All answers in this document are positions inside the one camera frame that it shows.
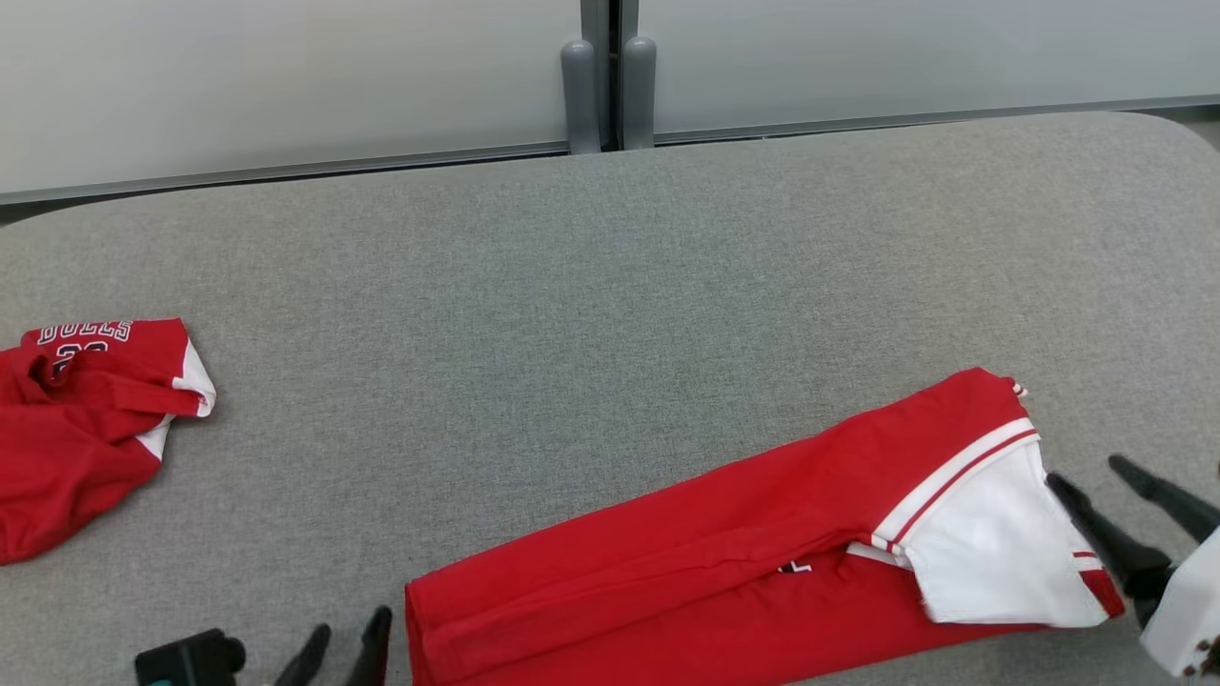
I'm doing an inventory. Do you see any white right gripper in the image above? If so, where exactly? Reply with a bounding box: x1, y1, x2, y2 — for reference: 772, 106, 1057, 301
1045, 454, 1220, 680

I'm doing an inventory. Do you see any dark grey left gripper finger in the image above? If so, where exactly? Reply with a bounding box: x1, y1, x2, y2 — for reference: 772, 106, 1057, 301
274, 623, 333, 686
344, 605, 395, 686

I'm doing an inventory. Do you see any red Bulls basketball jersey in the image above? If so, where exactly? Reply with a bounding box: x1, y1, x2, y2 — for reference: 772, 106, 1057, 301
0, 317, 218, 567

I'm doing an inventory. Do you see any grey partition base rail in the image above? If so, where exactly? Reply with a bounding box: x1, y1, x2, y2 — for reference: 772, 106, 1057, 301
0, 140, 573, 207
655, 94, 1220, 147

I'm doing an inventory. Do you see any grey rounded partition post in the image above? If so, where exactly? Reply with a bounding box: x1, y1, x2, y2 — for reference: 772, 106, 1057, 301
559, 38, 604, 156
620, 35, 659, 151

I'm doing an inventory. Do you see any grey vertical partition frame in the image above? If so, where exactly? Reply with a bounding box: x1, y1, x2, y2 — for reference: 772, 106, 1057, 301
579, 0, 641, 151

